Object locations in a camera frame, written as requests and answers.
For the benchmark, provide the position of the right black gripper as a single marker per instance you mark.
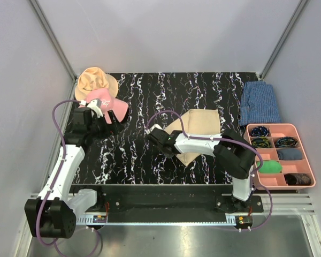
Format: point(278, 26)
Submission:
point(167, 156)

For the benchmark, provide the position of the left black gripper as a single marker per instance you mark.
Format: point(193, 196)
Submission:
point(115, 129)

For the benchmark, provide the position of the beige cloth napkin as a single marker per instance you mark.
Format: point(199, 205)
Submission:
point(196, 121)

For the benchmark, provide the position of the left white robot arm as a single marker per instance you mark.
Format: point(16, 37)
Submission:
point(52, 214)

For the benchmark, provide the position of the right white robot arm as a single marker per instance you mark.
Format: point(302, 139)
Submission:
point(231, 152)

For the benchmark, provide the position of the pink baseball cap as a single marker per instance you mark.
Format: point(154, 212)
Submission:
point(119, 107)

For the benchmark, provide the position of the beige bucket hat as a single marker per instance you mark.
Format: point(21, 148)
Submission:
point(94, 78)

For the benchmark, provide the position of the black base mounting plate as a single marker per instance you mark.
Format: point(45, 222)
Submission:
point(125, 197)

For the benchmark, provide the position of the blue checkered folded cloth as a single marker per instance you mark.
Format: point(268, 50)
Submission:
point(258, 104)

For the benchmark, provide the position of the green rolled sock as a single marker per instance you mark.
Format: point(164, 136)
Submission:
point(270, 167)

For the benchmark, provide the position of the grey blue rolled sock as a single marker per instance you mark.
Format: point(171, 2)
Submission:
point(289, 154)

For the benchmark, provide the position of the teal patterned rolled sock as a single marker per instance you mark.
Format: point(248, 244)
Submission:
point(286, 142)

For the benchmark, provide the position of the pink divided organizer tray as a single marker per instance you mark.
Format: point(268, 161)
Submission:
point(276, 181)

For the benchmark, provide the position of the dark patterned rolled sock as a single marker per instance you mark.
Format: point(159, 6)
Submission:
point(297, 179)

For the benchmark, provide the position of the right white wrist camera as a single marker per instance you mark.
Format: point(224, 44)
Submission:
point(155, 126)

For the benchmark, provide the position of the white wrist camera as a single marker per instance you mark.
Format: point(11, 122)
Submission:
point(94, 105)
point(155, 126)

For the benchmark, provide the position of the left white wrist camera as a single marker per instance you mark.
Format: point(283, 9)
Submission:
point(94, 105)

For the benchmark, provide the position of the slotted aluminium rail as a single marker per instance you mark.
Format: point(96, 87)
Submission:
point(242, 216)

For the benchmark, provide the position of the aluminium frame post left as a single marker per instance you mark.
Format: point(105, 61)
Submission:
point(52, 38)

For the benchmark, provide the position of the aluminium frame post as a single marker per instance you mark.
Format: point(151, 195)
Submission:
point(52, 38)
point(299, 10)

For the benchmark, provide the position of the aluminium frame post right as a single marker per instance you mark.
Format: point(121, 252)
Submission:
point(299, 10)

